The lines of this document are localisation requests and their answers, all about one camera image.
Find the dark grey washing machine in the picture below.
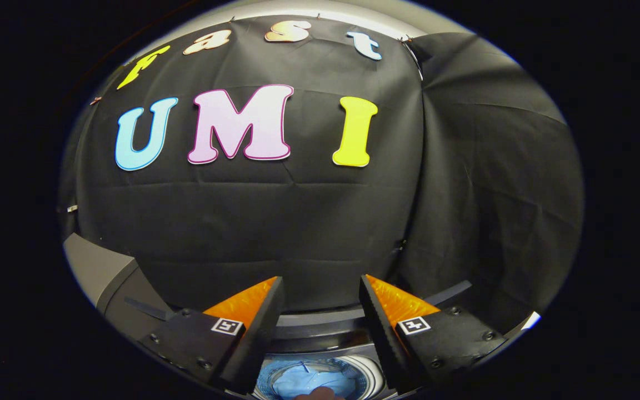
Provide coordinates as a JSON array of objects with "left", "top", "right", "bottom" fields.
[{"left": 103, "top": 258, "right": 521, "bottom": 400}]

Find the light blue polo shirt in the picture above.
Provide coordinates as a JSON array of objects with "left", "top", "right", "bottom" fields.
[{"left": 273, "top": 361, "right": 368, "bottom": 400}]

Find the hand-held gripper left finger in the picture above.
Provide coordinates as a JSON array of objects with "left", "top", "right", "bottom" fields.
[{"left": 138, "top": 276, "right": 285, "bottom": 395}]

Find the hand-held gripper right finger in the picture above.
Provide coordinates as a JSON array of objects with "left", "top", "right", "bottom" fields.
[{"left": 359, "top": 274, "right": 507, "bottom": 391}]

